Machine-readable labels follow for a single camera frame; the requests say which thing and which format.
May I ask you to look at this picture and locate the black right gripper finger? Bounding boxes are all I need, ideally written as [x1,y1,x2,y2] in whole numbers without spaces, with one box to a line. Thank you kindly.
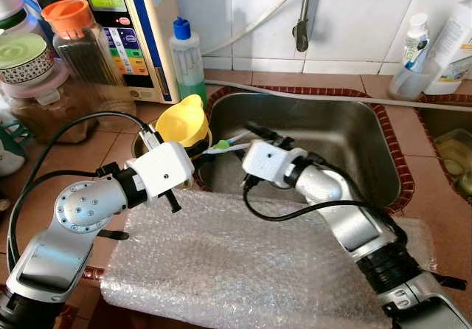
[246,122,280,144]

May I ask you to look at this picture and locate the white green plastic utensil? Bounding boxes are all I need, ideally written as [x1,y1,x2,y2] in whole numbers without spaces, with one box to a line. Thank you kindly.
[203,138,252,155]

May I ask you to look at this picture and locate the yellow plastic cup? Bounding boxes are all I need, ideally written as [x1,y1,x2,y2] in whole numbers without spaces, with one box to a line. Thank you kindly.
[155,94,211,150]

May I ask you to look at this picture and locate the wide steel sink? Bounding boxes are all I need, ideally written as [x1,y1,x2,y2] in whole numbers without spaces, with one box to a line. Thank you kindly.
[198,89,403,212]

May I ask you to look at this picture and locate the white flexible pipe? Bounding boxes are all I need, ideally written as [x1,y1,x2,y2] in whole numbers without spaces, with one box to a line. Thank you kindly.
[206,80,472,113]

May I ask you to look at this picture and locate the black tape strip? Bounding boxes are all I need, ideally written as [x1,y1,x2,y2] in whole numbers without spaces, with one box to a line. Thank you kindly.
[96,229,131,241]
[431,272,472,290]

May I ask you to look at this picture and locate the clear bubble wrap sheet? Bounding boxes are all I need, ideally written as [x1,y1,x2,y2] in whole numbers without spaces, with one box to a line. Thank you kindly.
[100,189,440,329]

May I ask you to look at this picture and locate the green dish soap bottle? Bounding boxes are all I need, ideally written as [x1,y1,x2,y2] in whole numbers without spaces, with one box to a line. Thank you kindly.
[168,17,209,108]

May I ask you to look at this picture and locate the steel faucet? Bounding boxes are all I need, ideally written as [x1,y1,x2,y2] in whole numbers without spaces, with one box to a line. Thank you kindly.
[293,0,315,53]

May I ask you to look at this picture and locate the beige water ionizer appliance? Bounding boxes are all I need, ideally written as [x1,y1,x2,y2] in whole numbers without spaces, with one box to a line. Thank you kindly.
[68,0,182,105]

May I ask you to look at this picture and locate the clear plastic cup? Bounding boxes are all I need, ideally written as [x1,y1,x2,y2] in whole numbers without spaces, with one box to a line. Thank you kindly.
[389,56,437,100]

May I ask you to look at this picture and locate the glass jar orange lid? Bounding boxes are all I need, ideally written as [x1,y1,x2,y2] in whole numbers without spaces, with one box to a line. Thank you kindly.
[41,0,138,123]

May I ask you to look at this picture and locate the narrow steel sink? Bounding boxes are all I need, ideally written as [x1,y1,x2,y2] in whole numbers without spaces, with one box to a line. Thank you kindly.
[417,106,472,201]

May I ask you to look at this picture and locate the plastic jar pink lid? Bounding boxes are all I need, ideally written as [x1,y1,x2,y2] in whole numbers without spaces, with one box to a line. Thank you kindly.
[4,63,97,142]

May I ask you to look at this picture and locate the white mug green rabbit print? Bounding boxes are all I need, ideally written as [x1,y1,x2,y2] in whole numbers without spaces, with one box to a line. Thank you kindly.
[0,119,35,177]

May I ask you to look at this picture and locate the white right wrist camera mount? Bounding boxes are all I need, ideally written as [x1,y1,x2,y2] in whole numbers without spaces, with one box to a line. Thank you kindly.
[242,141,307,190]

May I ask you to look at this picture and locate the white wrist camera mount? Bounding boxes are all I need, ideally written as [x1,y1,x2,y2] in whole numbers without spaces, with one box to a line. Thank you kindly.
[127,142,195,198]
[242,141,307,190]

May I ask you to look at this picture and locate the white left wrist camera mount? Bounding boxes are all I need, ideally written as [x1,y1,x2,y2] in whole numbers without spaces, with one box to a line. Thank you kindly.
[127,142,195,198]

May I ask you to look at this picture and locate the thin white hose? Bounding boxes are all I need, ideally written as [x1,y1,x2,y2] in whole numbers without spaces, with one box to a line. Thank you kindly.
[201,0,318,57]

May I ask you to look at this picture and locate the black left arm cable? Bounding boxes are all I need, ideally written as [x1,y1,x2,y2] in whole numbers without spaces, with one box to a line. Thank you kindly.
[6,111,160,271]

